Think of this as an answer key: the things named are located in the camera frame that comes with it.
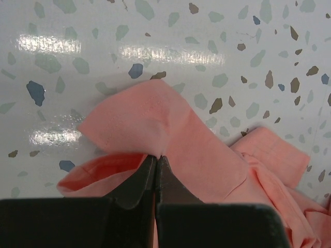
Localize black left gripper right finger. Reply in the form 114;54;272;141
155;157;290;247

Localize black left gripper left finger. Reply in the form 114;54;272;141
1;156;157;247

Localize pink t shirt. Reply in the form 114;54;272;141
57;80;330;247

